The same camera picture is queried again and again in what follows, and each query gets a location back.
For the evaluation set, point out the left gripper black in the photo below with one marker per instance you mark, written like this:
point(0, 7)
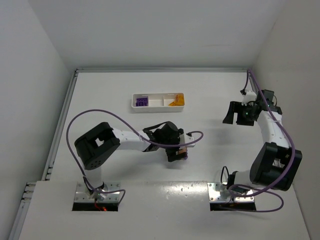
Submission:
point(173, 154)

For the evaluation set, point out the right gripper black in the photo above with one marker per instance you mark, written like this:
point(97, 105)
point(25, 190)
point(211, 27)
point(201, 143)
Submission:
point(238, 113)

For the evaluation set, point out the brown lego brick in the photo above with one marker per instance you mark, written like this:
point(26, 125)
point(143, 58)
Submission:
point(179, 153)

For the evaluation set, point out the yellow oval orange-pattern lego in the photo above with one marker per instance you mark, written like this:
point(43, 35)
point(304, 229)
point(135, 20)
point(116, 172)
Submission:
point(179, 99)

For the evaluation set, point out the purple oval flower lego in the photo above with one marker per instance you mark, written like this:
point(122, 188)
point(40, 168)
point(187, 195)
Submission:
point(143, 103)

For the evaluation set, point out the purple crown lego brick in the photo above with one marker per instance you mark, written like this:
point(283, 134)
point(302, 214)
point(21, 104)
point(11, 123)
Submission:
point(184, 154)

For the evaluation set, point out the purple half-round lego brick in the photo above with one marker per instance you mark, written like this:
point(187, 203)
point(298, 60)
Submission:
point(142, 99)

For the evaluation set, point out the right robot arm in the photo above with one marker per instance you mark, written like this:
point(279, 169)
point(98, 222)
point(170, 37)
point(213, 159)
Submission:
point(276, 162)

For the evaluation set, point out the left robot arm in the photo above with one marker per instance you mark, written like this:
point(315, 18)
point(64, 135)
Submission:
point(98, 144)

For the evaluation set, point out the white three-compartment tray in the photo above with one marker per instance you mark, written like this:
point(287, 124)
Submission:
point(157, 103)

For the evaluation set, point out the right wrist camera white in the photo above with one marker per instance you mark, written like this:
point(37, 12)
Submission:
point(249, 96)

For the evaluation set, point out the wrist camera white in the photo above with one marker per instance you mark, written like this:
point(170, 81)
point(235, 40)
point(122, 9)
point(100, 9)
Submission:
point(186, 141)
point(249, 96)

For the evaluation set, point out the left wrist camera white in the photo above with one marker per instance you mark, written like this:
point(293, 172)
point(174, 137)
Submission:
point(186, 141)

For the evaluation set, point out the back aluminium frame rail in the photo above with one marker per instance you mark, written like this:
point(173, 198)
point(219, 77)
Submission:
point(161, 70)

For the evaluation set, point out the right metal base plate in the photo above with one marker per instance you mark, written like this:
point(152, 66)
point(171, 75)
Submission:
point(218, 194)

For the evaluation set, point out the left aluminium frame rail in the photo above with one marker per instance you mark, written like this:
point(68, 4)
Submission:
point(38, 145)

